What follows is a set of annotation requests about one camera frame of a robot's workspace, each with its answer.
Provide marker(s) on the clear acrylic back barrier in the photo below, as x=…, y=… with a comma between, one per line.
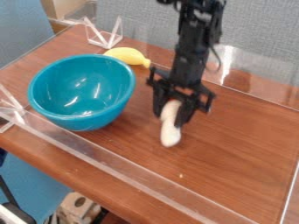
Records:
x=253, y=74

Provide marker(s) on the white toy mushroom red cap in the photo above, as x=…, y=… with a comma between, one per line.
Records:
x=171, y=134

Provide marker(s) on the clear acrylic triangle bracket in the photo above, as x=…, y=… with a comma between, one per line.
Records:
x=105, y=39

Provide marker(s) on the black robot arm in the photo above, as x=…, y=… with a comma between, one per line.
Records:
x=181, y=82

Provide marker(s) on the clear acrylic left bracket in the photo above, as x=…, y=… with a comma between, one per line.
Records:
x=11, y=110

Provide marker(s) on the blue plastic bowl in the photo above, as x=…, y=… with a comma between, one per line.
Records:
x=82, y=91

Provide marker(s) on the grey block under table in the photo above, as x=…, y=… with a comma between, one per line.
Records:
x=78, y=209

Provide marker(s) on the yellow toy banana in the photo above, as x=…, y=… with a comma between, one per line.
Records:
x=130, y=55

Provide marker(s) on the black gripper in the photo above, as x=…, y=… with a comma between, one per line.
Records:
x=195, y=96

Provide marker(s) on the clear acrylic barrier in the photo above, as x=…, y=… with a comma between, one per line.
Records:
x=253, y=74
x=173, y=194

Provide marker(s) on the clear acrylic front barrier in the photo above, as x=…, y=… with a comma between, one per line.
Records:
x=173, y=194

